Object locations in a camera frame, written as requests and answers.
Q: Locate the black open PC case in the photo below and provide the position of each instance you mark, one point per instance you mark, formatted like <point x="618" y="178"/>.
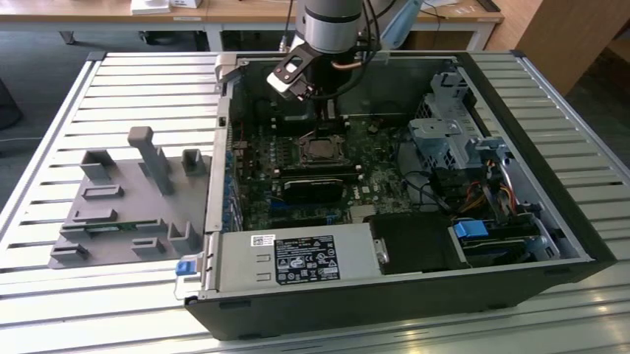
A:
<point x="394" y="313"/>

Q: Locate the grey parts rack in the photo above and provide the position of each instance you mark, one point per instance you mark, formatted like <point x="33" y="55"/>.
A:
<point x="123" y="206"/>

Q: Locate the silver perforated disk cage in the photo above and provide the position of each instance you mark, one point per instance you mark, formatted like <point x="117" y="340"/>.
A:
<point x="438" y="147"/>

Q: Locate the blue disk carrier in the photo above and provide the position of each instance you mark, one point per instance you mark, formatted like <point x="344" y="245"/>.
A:
<point x="470" y="230"/>

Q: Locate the blue case latch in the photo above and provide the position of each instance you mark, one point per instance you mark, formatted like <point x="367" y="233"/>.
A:
<point x="184" y="268"/>

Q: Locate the silver power supply with label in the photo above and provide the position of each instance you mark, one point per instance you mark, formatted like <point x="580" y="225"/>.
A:
<point x="236" y="265"/>

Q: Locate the white black wrist camera box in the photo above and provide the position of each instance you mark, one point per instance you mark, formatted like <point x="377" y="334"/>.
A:
<point x="287" y="72"/>

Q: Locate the black graphics card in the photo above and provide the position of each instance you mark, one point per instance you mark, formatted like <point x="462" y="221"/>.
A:
<point x="312" y="191"/>

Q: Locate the thin metal locking lever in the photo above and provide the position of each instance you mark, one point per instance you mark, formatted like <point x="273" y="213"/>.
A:
<point x="309" y="136"/>

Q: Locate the wooden desk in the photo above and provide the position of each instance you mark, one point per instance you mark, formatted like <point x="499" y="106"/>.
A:
<point x="97" y="18"/>

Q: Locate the RAM slot with white clips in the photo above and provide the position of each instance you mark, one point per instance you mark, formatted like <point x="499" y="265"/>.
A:
<point x="319" y="172"/>

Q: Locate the green RAM stick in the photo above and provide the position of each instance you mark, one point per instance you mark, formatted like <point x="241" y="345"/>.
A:
<point x="123" y="225"/>

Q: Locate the CPU with silver top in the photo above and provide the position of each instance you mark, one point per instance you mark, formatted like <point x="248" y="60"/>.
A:
<point x="321" y="149"/>

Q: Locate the green motherboard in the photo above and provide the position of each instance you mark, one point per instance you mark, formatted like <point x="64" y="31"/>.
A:
<point x="379" y="177"/>

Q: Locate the black plastic drive cover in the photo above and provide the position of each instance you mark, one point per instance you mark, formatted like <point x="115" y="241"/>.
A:
<point x="412" y="243"/>

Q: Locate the wooden cabinet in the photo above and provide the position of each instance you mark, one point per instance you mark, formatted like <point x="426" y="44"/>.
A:
<point x="566" y="37"/>

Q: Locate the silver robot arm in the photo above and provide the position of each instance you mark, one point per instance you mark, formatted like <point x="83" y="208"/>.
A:
<point x="332" y="26"/>

